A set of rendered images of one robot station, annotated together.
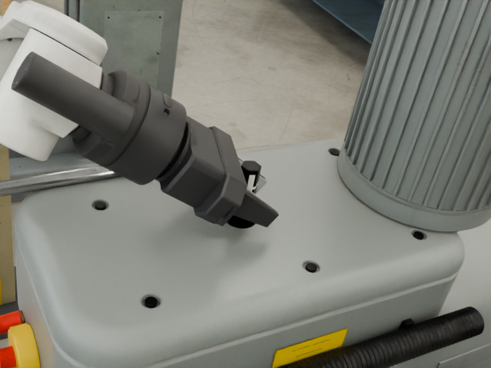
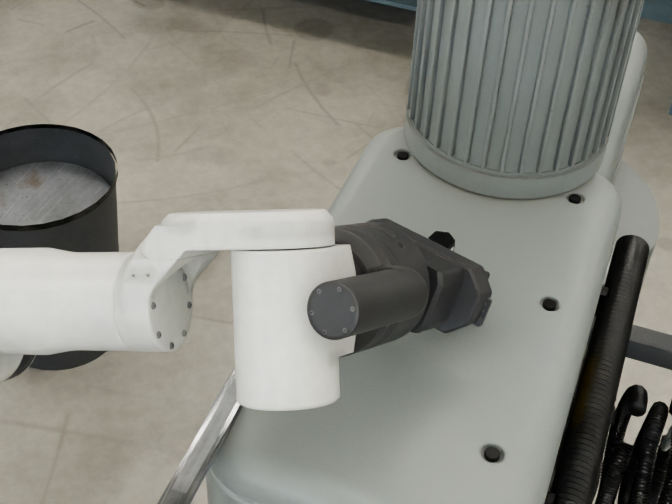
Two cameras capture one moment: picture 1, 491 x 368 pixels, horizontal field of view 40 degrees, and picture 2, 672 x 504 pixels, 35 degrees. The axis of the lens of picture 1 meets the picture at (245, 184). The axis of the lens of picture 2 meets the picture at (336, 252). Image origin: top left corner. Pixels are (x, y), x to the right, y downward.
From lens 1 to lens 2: 0.50 m
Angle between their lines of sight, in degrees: 30
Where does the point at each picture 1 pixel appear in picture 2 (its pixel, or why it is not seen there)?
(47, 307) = not seen: outside the picture
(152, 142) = not seen: hidden behind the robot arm
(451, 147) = (589, 93)
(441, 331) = (633, 278)
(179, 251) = (441, 382)
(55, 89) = (379, 306)
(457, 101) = (590, 44)
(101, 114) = (409, 298)
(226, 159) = (439, 251)
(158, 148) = not seen: hidden behind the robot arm
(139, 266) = (435, 427)
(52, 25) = (296, 233)
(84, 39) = (330, 226)
